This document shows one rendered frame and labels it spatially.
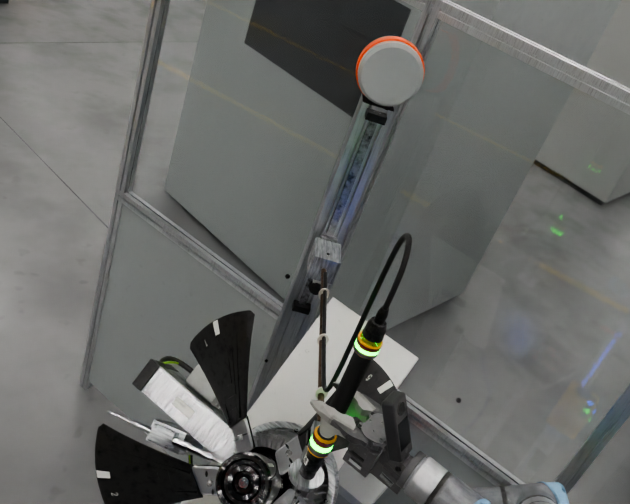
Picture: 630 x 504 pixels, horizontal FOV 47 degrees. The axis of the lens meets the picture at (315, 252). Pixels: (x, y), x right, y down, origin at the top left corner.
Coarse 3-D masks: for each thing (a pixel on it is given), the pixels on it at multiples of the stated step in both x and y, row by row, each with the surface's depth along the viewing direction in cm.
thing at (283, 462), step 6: (294, 438) 151; (288, 444) 151; (294, 444) 150; (282, 450) 151; (294, 450) 148; (300, 450) 146; (276, 456) 150; (282, 456) 149; (294, 456) 146; (300, 456) 145; (282, 462) 147; (288, 462) 146; (282, 468) 145; (288, 468) 144; (282, 474) 144
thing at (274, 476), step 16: (256, 448) 154; (272, 448) 154; (224, 464) 143; (240, 464) 144; (256, 464) 143; (224, 480) 144; (256, 480) 141; (272, 480) 141; (288, 480) 150; (224, 496) 142; (240, 496) 141; (256, 496) 141; (272, 496) 142
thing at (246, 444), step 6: (246, 420) 148; (234, 426) 154; (240, 426) 151; (246, 426) 148; (234, 432) 154; (240, 432) 151; (246, 432) 149; (234, 438) 155; (246, 438) 149; (240, 444) 152; (246, 444) 149; (252, 444) 147; (240, 450) 152; (246, 450) 149
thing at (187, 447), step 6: (114, 414) 167; (126, 420) 166; (138, 426) 164; (144, 426) 164; (174, 438) 161; (174, 444) 161; (180, 444) 160; (186, 444) 160; (186, 450) 160; (192, 450) 160; (198, 450) 159; (198, 456) 159; (204, 456) 159; (210, 456) 158; (216, 462) 158; (222, 462) 158
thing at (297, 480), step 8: (312, 424) 138; (312, 432) 136; (304, 448) 139; (304, 456) 138; (296, 464) 139; (288, 472) 138; (296, 472) 137; (320, 472) 139; (296, 480) 136; (304, 480) 136; (312, 480) 137; (320, 480) 137; (304, 488) 135; (312, 488) 135
